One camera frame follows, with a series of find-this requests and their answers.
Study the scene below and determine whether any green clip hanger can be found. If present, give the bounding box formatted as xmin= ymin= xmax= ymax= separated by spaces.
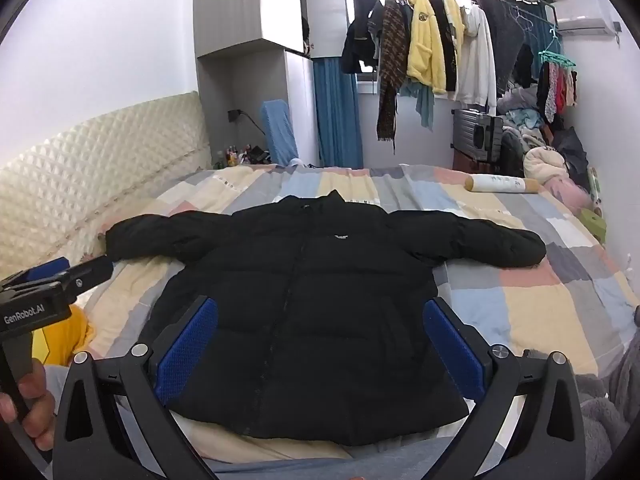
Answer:
xmin=537 ymin=27 xmax=579 ymax=122

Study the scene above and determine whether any dark grey suitcase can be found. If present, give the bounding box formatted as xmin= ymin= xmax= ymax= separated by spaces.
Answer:
xmin=450 ymin=107 xmax=504 ymax=163

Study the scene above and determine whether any cluster of small bottles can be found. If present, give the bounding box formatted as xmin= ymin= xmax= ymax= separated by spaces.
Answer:
xmin=212 ymin=144 xmax=271 ymax=168

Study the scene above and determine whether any yellow cloth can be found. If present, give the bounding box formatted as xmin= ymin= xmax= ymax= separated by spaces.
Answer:
xmin=32 ymin=304 xmax=96 ymax=367

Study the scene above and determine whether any pastel patchwork quilt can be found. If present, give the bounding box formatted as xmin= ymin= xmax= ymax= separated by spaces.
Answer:
xmin=75 ymin=162 xmax=640 ymax=463

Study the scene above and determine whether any yellow hoodie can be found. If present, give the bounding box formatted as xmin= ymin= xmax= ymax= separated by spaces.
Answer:
xmin=406 ymin=0 xmax=448 ymax=96

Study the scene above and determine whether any dark grey sweater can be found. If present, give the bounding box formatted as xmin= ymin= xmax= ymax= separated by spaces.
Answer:
xmin=472 ymin=0 xmax=527 ymax=96

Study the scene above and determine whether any grey fleece cloth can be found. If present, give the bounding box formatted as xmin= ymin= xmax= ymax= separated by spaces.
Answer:
xmin=575 ymin=310 xmax=640 ymax=480

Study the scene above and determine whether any teal hanging garment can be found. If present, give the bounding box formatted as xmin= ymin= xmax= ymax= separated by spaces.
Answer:
xmin=400 ymin=80 xmax=435 ymax=130

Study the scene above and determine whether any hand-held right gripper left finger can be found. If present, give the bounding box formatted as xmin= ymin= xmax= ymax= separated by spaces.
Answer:
xmin=52 ymin=296 xmax=221 ymax=480

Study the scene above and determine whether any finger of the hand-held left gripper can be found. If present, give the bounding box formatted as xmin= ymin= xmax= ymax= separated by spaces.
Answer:
xmin=62 ymin=255 xmax=115 ymax=295
xmin=20 ymin=256 xmax=71 ymax=282

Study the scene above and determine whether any cream quilted headboard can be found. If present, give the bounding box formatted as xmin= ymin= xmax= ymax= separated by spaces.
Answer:
xmin=0 ymin=91 xmax=213 ymax=281

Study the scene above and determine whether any white bolster pillow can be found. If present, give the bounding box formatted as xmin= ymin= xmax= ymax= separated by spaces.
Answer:
xmin=465 ymin=174 xmax=542 ymax=195

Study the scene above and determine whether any black hanging garment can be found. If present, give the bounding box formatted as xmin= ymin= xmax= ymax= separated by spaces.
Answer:
xmin=429 ymin=0 xmax=459 ymax=92

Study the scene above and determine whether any black puffer jacket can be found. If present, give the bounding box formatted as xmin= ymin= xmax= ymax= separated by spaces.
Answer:
xmin=105 ymin=189 xmax=547 ymax=447

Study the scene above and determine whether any white air conditioner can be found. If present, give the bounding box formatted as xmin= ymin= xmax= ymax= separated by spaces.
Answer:
xmin=550 ymin=0 xmax=619 ymax=37

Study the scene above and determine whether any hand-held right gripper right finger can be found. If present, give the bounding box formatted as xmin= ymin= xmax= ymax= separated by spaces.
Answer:
xmin=421 ymin=296 xmax=586 ymax=480

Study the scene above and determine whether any black hanging jacket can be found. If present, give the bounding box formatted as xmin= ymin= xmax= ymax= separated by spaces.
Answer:
xmin=341 ymin=0 xmax=386 ymax=75

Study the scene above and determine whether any green box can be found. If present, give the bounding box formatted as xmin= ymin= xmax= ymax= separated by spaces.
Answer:
xmin=580 ymin=210 xmax=608 ymax=242

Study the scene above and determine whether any pile of clothes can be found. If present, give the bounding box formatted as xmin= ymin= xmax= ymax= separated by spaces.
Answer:
xmin=497 ymin=85 xmax=593 ymax=211

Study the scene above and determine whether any person's left hand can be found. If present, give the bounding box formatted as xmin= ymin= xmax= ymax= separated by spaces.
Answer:
xmin=0 ymin=372 xmax=57 ymax=438

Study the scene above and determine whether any white hoodie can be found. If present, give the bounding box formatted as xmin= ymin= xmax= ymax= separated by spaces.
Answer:
xmin=457 ymin=5 xmax=497 ymax=110

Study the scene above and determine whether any blue curtain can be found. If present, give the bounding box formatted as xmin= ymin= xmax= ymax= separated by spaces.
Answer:
xmin=312 ymin=57 xmax=364 ymax=168

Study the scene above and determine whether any grey white wardrobe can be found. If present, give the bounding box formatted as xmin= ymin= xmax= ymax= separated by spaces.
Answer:
xmin=192 ymin=0 xmax=348 ymax=168

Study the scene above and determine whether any person's left forearm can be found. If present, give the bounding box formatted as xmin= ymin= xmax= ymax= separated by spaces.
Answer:
xmin=42 ymin=364 xmax=70 ymax=413

